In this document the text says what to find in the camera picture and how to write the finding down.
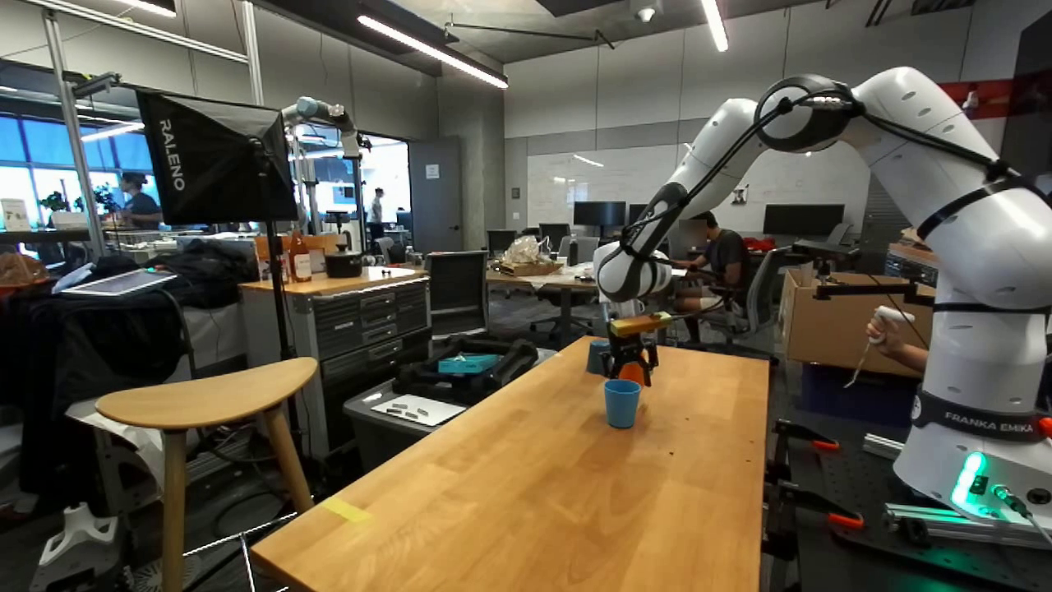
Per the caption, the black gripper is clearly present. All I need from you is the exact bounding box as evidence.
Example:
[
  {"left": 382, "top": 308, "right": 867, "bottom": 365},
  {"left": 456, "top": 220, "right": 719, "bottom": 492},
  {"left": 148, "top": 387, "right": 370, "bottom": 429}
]
[{"left": 600, "top": 321, "right": 664, "bottom": 387}]

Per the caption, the black softbox light stand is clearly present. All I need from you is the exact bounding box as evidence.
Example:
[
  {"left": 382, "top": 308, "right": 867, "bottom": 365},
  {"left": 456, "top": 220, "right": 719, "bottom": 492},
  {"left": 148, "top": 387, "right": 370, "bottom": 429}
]
[{"left": 261, "top": 218, "right": 294, "bottom": 361}]

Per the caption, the yellow tape strip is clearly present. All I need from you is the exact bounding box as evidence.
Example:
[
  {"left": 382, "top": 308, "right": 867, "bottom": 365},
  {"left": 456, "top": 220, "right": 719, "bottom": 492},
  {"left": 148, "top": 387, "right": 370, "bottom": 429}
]
[{"left": 321, "top": 495, "right": 377, "bottom": 529}]

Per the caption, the person hand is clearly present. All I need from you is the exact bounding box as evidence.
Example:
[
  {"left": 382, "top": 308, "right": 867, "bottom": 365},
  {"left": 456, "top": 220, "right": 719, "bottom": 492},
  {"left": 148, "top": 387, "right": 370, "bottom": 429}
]
[{"left": 872, "top": 311, "right": 933, "bottom": 376}]

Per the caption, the grey office chair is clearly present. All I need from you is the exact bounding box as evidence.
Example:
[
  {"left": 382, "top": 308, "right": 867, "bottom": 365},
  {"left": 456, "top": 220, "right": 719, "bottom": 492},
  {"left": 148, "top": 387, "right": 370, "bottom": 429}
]
[{"left": 711, "top": 244, "right": 794, "bottom": 352}]

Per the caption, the brown cardboard box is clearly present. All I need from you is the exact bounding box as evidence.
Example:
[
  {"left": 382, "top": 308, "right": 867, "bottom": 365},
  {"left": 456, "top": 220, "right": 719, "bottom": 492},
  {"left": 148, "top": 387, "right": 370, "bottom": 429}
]
[{"left": 777, "top": 263, "right": 937, "bottom": 381}]

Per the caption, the seated person dark shirt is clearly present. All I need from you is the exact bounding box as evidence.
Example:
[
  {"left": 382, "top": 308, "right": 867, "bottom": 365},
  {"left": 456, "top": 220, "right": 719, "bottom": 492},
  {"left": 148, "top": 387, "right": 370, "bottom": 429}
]
[{"left": 667, "top": 206, "right": 757, "bottom": 321}]

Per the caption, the black bag with teal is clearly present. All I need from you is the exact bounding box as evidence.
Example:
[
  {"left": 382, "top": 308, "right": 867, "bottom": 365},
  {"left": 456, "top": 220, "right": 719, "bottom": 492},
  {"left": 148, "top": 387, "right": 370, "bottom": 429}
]
[{"left": 391, "top": 334, "right": 541, "bottom": 407}]

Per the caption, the light blue plastic cup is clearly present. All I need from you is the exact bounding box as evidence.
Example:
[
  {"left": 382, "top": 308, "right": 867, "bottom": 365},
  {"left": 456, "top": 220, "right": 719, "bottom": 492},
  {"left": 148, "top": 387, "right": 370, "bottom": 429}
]
[{"left": 600, "top": 378, "right": 645, "bottom": 434}]

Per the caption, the person in blue shirt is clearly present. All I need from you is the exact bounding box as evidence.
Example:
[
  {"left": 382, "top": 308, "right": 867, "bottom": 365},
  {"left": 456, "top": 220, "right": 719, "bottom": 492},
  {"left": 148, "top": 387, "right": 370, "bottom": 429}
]
[{"left": 116, "top": 168, "right": 166, "bottom": 231}]

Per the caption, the wide black computer monitor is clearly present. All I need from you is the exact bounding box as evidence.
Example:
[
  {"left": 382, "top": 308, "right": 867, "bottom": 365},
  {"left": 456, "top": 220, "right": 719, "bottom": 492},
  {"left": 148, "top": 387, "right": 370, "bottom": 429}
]
[{"left": 764, "top": 200, "right": 848, "bottom": 244}]

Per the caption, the wooden three-legged stool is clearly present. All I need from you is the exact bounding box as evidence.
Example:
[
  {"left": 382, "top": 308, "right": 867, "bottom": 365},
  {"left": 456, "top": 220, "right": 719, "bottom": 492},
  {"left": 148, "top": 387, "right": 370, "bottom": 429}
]
[{"left": 92, "top": 356, "right": 321, "bottom": 592}]

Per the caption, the white handheld controller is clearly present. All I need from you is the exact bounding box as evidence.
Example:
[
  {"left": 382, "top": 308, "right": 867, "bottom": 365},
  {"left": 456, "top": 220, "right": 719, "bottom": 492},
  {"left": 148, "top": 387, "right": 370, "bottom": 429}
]
[{"left": 841, "top": 304, "right": 920, "bottom": 392}]

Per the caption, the orange handled clamp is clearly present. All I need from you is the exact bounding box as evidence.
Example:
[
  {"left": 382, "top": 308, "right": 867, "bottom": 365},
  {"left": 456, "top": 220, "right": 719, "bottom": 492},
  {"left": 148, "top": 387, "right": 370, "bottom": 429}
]
[{"left": 765, "top": 480, "right": 872, "bottom": 543}]

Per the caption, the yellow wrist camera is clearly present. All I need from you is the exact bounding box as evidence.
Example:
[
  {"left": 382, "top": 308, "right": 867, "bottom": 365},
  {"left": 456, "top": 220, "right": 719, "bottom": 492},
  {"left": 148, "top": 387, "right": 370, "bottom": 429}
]
[{"left": 605, "top": 311, "right": 675, "bottom": 338}]

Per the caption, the grey plastic case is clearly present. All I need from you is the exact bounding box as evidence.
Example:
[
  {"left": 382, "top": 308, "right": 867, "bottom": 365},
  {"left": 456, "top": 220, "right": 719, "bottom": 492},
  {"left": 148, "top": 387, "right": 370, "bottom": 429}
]
[{"left": 342, "top": 378, "right": 470, "bottom": 470}]

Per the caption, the black photo softbox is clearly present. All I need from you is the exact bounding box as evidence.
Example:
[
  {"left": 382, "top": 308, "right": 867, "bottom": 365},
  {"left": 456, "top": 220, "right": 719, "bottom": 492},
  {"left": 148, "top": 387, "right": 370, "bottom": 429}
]
[{"left": 136, "top": 89, "right": 301, "bottom": 231}]

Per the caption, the wooden background desk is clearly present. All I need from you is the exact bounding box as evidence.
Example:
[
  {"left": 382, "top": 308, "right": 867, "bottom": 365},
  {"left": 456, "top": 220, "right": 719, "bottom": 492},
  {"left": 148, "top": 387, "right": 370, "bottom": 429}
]
[{"left": 485, "top": 265, "right": 605, "bottom": 343}]

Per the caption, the grey drawer cabinet wooden top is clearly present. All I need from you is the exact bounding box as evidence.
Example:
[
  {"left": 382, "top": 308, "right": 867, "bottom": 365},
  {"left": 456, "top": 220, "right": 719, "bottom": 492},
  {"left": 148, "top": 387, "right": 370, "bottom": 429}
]
[{"left": 236, "top": 263, "right": 433, "bottom": 464}]

